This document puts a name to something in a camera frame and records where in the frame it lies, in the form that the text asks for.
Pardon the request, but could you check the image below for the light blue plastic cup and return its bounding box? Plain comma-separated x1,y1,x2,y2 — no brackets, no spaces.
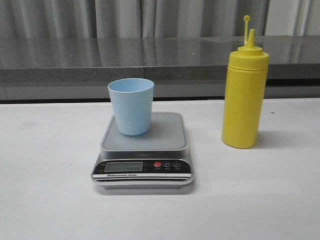
108,78,155,136

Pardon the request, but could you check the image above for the yellow squeeze bottle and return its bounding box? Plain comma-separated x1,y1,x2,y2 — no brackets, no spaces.
221,15,270,149

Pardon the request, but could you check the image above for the digital kitchen scale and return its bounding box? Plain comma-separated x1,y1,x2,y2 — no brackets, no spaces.
91,112,194,189

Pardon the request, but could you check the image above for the grey stone counter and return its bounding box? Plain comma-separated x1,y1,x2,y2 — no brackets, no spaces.
0,35,320,103

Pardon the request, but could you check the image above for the grey curtain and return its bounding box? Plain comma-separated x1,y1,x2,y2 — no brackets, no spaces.
0,0,320,39

